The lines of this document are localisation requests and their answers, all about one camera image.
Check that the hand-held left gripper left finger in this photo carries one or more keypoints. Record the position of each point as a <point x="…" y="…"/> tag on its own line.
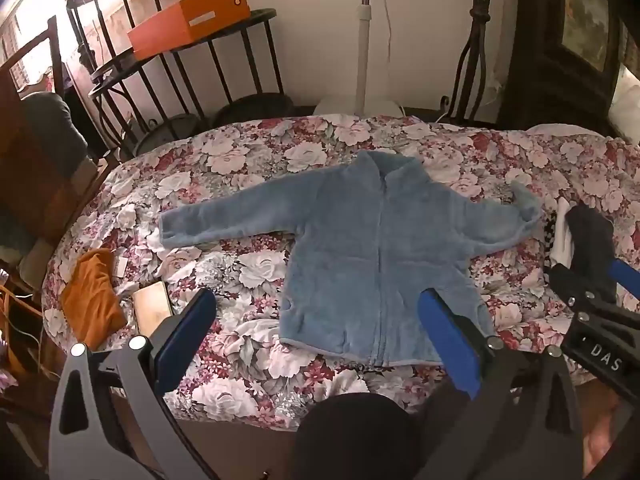
<point x="185" y="340"/>

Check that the orange box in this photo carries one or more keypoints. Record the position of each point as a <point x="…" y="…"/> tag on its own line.
<point x="200" y="15"/>

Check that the white pillow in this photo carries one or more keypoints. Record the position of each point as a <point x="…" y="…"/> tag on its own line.
<point x="627" y="105"/>

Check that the dark ornate metal stand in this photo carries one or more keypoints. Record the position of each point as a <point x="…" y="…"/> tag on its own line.
<point x="481" y="0"/>

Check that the dark wooden cabinet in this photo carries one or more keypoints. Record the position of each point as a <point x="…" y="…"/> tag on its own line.
<point x="535" y="35"/>

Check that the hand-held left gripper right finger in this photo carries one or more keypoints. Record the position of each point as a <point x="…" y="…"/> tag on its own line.
<point x="445" y="340"/>

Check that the large wooden chair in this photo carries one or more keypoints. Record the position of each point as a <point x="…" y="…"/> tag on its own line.
<point x="30" y="185"/>

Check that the black metal plant stand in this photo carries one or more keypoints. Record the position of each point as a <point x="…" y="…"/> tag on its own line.
<point x="250" y="107"/>

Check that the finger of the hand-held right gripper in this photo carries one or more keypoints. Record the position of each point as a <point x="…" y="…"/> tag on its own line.
<point x="625" y="277"/>
<point x="580" y="285"/>

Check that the framed picture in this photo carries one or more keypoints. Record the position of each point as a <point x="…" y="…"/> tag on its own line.
<point x="585" y="10"/>

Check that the floral bedspread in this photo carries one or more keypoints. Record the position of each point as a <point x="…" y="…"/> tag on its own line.
<point x="240" y="170"/>

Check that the white floor lamp stand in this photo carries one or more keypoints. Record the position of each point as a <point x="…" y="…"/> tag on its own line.
<point x="364" y="60"/>

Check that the dark grey cloth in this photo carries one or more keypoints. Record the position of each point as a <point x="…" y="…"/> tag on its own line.
<point x="592" y="240"/>

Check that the dark green cushion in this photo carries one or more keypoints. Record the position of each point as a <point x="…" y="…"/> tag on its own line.
<point x="55" y="130"/>

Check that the white paper tag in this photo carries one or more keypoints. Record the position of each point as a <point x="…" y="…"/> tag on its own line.
<point x="121" y="266"/>

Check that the orange cloth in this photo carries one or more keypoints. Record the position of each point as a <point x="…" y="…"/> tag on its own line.
<point x="92" y="300"/>

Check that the blue fleece towel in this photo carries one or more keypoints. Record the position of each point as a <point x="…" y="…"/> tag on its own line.
<point x="360" y="260"/>

